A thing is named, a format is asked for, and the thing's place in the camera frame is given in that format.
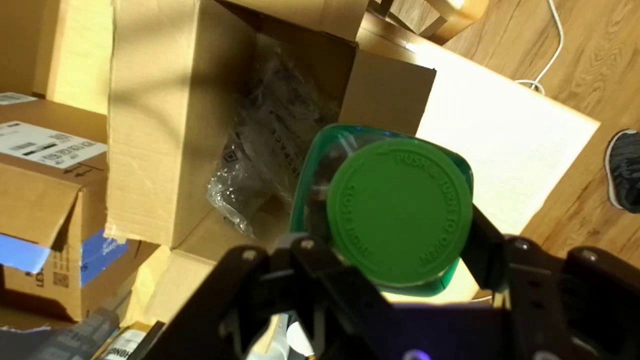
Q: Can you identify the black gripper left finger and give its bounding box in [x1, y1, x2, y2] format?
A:
[143, 236, 401, 360]

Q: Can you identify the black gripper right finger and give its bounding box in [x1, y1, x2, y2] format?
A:
[462, 206, 640, 360]

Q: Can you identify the green lidded bottle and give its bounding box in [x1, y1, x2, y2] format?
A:
[291, 125, 475, 296]

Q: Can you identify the small open cardboard box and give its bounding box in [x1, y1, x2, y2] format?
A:
[106, 0, 437, 249]

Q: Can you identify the large cardboard box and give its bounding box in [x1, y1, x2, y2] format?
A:
[0, 93, 154, 322]

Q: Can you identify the dark sneaker right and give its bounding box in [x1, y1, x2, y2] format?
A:
[605, 129, 640, 215]

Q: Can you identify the clear plastic packing wrap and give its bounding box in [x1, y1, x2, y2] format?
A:
[207, 36, 338, 236]

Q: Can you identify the wooden chair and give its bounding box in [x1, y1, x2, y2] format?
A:
[371, 0, 490, 45]

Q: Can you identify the white cable on floor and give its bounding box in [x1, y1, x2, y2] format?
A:
[517, 0, 567, 97]

